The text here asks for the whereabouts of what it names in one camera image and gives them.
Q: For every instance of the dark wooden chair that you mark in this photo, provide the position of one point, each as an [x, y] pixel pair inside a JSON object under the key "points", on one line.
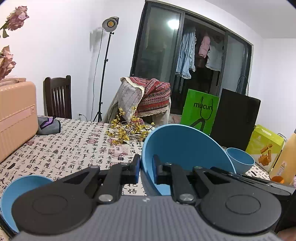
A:
{"points": [[57, 97]]}

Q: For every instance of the green snack box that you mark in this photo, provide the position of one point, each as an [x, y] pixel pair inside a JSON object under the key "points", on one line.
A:
{"points": [[265, 146]]}

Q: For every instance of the calligraphy print tablecloth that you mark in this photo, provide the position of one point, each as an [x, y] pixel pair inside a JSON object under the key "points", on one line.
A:
{"points": [[80, 144]]}

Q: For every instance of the red patterned blanket on chair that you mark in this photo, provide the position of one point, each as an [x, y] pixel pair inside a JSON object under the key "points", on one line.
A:
{"points": [[148, 99]]}

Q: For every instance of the studio lamp on stand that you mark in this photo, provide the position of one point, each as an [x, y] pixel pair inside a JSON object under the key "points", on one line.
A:
{"points": [[109, 25]]}

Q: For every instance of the pink small suitcase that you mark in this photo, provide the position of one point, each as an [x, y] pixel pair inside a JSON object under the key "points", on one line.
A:
{"points": [[19, 121]]}

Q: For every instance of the green paper shopping bag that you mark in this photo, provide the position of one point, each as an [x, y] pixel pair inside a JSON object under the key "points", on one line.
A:
{"points": [[200, 111]]}

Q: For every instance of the hanging pink garment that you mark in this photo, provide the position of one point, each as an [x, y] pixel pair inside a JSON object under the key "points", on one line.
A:
{"points": [[204, 47]]}

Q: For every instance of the hanging white garment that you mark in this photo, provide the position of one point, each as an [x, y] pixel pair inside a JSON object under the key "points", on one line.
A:
{"points": [[215, 55]]}

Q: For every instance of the black paper bag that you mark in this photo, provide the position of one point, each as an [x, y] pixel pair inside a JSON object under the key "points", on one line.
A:
{"points": [[235, 119]]}

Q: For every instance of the hanging blue shirt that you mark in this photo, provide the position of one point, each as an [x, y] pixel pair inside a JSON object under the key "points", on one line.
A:
{"points": [[186, 57]]}

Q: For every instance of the dark sliding glass door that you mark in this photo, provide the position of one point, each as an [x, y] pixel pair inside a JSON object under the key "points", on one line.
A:
{"points": [[157, 48]]}

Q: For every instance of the grey purple cloth pouch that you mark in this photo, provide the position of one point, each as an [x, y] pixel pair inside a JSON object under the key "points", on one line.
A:
{"points": [[48, 125]]}

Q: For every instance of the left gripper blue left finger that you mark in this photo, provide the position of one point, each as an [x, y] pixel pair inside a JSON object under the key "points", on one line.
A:
{"points": [[111, 181]]}

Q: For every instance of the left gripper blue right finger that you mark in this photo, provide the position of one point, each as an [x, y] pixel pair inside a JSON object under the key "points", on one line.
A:
{"points": [[174, 176]]}

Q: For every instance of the yellow flower branches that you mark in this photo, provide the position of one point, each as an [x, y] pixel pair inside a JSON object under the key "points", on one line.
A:
{"points": [[135, 129]]}

